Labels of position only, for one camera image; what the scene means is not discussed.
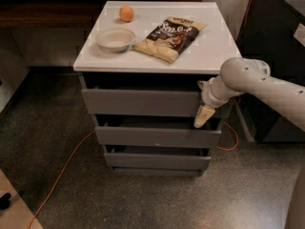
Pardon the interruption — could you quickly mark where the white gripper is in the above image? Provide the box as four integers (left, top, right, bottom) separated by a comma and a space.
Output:
193, 78, 227, 128

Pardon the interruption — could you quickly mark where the grey top drawer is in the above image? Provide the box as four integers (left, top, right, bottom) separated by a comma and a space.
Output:
81, 86, 201, 117

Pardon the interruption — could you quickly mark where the grey drawer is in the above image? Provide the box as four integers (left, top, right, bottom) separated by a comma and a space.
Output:
104, 147, 211, 173
81, 86, 201, 117
95, 115, 221, 148

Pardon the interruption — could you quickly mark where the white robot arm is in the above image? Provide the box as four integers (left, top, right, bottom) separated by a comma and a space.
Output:
193, 57, 305, 131

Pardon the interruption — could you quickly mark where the grey middle drawer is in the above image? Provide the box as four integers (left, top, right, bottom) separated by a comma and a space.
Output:
95, 115, 221, 148

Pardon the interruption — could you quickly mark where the grey drawer cabinet white top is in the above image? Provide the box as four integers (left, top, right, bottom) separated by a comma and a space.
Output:
73, 1, 239, 176

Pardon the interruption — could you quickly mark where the grey bottom drawer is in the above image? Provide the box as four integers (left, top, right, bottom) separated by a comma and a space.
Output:
104, 147, 211, 173

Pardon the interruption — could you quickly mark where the yellow brown chip bag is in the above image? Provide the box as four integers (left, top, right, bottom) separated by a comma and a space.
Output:
132, 16, 206, 63

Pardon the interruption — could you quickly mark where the white paper bowl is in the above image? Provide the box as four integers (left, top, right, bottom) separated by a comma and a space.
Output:
95, 29, 135, 52

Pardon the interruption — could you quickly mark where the orange fruit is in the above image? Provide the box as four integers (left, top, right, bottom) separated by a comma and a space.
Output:
119, 6, 134, 23

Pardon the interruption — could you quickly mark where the dark wooden shelf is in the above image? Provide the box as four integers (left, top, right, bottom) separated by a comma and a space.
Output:
0, 0, 202, 28

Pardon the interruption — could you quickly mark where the small black object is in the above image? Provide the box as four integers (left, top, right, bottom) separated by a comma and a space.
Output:
0, 193, 11, 210

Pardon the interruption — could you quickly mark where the orange cable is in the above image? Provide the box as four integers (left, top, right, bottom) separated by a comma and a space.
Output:
28, 0, 266, 229

